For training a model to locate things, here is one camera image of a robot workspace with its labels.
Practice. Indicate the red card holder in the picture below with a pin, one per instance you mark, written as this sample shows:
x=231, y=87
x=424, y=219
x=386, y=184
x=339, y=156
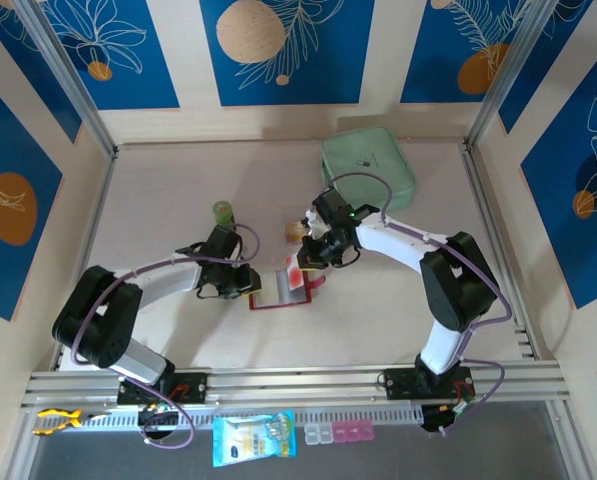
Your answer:
x=265, y=292

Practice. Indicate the white card with red spots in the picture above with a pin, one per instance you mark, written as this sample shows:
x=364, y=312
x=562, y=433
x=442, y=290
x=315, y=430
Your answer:
x=295, y=280

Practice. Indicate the beige card with orange print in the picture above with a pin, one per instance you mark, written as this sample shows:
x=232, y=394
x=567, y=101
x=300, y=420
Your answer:
x=293, y=232

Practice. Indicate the card with food picture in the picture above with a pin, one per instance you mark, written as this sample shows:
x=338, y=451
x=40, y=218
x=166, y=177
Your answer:
x=293, y=215

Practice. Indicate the mint green zip pouch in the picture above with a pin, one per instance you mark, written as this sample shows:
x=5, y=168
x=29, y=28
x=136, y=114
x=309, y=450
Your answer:
x=368, y=155

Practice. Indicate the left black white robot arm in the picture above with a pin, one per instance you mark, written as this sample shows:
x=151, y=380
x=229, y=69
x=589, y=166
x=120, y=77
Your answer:
x=103, y=320

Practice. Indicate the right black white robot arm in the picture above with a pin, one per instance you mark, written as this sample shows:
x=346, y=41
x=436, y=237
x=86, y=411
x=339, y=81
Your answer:
x=458, y=285

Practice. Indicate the green cylindrical bottle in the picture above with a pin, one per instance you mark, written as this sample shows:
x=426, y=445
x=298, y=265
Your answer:
x=222, y=212

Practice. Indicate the blue snack packet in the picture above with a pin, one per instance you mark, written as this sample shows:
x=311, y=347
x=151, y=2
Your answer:
x=253, y=440

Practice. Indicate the clear pill box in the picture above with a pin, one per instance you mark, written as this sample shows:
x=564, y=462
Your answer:
x=318, y=434

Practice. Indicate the black electronics module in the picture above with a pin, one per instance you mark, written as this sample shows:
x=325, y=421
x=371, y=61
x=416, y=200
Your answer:
x=435, y=417
x=160, y=422

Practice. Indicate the pink pill box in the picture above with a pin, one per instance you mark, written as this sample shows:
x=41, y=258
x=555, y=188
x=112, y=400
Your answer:
x=353, y=431

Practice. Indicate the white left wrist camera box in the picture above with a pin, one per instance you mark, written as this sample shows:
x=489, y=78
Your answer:
x=239, y=250

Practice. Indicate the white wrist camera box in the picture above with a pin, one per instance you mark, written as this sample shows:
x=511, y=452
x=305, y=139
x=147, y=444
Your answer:
x=239, y=250
x=314, y=225

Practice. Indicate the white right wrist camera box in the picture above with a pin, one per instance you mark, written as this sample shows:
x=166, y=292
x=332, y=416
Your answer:
x=314, y=225

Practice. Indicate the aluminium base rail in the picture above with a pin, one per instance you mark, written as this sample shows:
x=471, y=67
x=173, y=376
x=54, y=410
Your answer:
x=298, y=385

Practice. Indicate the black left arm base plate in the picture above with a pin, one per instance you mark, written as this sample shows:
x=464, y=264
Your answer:
x=193, y=387

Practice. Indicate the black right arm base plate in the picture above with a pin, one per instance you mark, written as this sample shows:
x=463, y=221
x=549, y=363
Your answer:
x=403, y=382

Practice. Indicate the aluminium side rail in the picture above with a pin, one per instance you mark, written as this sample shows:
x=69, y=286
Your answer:
x=483, y=200

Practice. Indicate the aluminium frame post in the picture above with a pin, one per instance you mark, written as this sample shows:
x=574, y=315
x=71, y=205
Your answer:
x=508, y=70
x=68, y=80

